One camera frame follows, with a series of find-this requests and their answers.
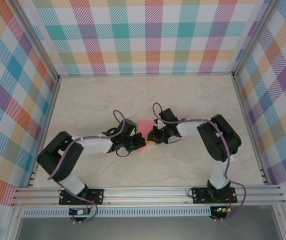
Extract pink paper sheet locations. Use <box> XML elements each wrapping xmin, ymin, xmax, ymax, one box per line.
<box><xmin>135</xmin><ymin>119</ymin><xmax>156</xmax><ymax>155</ymax></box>

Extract grey metal panel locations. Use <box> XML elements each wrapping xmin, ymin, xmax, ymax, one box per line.
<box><xmin>15</xmin><ymin>216</ymin><xmax>283</xmax><ymax>240</ymax></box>

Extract thin black right gripper cable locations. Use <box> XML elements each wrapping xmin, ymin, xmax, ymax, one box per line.
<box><xmin>162</xmin><ymin>134</ymin><xmax>183</xmax><ymax>145</ymax></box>

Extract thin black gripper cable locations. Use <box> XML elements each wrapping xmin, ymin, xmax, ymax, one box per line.
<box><xmin>115</xmin><ymin>147</ymin><xmax>131</xmax><ymax>158</ymax></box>
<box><xmin>162</xmin><ymin>134</ymin><xmax>183</xmax><ymax>145</ymax></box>

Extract thin black left gripper cable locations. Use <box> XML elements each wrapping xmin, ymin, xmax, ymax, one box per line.
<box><xmin>115</xmin><ymin>147</ymin><xmax>131</xmax><ymax>158</ymax></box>

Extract long aluminium base rail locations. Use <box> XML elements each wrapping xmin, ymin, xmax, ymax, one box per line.
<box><xmin>10</xmin><ymin>184</ymin><xmax>286</xmax><ymax>207</ymax></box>

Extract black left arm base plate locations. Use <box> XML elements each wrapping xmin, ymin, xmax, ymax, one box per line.
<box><xmin>58</xmin><ymin>188</ymin><xmax>105</xmax><ymax>206</ymax></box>

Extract thin aluminium wall rail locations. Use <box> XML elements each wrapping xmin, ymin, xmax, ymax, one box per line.
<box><xmin>59</xmin><ymin>72</ymin><xmax>235</xmax><ymax>77</ymax></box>

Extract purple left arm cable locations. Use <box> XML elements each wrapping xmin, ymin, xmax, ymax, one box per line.
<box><xmin>47</xmin><ymin>109</ymin><xmax>126</xmax><ymax>224</ymax></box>

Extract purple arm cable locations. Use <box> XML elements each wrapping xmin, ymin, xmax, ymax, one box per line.
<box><xmin>152</xmin><ymin>102</ymin><xmax>247</xmax><ymax>222</ymax></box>
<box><xmin>47</xmin><ymin>109</ymin><xmax>126</xmax><ymax>224</ymax></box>

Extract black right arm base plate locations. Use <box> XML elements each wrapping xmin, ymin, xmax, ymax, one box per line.
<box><xmin>192</xmin><ymin>186</ymin><xmax>238</xmax><ymax>205</ymax></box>

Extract perforated metal cable tray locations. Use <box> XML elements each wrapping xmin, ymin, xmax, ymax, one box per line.
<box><xmin>21</xmin><ymin>206</ymin><xmax>212</xmax><ymax>218</ymax></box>

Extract aluminium table edge rail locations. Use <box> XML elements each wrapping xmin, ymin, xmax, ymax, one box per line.
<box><xmin>232</xmin><ymin>74</ymin><xmax>270</xmax><ymax>187</ymax></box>
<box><xmin>26</xmin><ymin>76</ymin><xmax>61</xmax><ymax>188</ymax></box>

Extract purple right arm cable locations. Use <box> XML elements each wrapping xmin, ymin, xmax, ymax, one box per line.
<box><xmin>152</xmin><ymin>102</ymin><xmax>247</xmax><ymax>222</ymax></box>

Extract aluminium frame post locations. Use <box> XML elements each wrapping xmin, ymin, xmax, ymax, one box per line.
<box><xmin>9</xmin><ymin>0</ymin><xmax>61</xmax><ymax>83</ymax></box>
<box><xmin>232</xmin><ymin>0</ymin><xmax>281</xmax><ymax>78</ymax></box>

